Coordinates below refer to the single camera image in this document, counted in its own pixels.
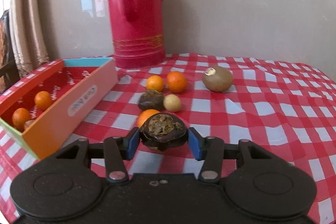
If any mandarin orange near thermos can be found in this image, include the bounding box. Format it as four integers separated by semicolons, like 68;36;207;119
166;71;187;93

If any dark brown passion fruit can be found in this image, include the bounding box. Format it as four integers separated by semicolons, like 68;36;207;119
139;113;188;152

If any brown kiwi with sticker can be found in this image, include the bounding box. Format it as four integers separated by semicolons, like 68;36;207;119
202;65;234;92

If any mandarin in box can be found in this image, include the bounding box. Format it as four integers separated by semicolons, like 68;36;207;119
12;107;31;131
34;91;53;111

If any red thermos flask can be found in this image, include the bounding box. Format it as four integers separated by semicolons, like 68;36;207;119
108;0;165;69

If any small yellow-green round fruit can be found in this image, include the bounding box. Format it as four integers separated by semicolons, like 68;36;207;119
163;94;182;113

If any red white checkered tablecloth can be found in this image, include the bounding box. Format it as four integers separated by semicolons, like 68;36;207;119
0;52;336;224

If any small mandarin near box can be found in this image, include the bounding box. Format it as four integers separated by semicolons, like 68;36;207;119
137;109;159;127

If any brown fruit in box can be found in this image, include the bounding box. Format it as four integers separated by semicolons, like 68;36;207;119
24;119;35;130

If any beige curtain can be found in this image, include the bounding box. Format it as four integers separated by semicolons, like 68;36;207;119
9;0;50;77

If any small mandarin orange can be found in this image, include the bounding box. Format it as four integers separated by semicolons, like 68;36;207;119
146;75;165;92

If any colourful cardboard box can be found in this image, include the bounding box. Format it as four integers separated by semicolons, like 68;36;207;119
1;57;118;159

